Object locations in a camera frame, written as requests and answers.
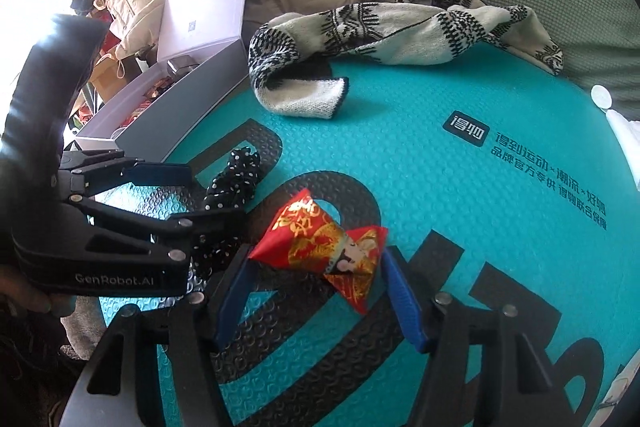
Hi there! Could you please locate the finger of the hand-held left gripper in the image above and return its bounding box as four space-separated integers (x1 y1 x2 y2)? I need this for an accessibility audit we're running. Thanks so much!
62 154 193 198
70 199 247 258

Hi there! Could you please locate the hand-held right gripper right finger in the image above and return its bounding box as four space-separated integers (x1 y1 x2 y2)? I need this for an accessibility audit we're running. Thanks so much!
382 254 601 427

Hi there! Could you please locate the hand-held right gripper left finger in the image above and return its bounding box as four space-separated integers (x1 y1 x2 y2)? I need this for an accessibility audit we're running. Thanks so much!
62 244 251 427

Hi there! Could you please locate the black polka dot scrunchie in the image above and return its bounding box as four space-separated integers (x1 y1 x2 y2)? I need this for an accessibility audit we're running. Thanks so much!
192 147 262 278

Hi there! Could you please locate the red gold candy pouch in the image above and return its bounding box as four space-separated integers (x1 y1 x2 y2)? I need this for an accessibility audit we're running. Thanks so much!
248 188 390 313

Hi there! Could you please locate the dark brown transparent case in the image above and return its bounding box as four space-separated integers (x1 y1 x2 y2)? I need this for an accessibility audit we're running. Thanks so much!
166 56 198 75

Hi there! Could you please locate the lavender gift box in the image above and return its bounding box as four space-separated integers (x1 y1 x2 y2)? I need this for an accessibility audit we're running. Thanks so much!
75 0 261 162

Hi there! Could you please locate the person's left hand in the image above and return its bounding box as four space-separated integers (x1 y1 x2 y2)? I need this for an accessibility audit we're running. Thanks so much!
0 266 76 317

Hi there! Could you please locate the brown cardboard box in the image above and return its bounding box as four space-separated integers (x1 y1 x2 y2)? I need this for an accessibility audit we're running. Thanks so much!
90 54 126 102

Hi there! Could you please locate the teal bubble mailer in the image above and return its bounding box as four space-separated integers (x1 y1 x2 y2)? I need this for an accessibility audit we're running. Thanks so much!
97 42 640 427

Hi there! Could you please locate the cream puffer jacket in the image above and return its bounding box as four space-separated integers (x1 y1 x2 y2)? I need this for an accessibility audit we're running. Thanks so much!
102 0 173 58

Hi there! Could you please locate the white bag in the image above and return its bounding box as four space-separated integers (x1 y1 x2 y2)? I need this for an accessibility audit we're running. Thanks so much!
597 362 640 427

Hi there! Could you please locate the black white patterned knit scarf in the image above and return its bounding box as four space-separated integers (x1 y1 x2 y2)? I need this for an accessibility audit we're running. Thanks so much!
248 0 563 120

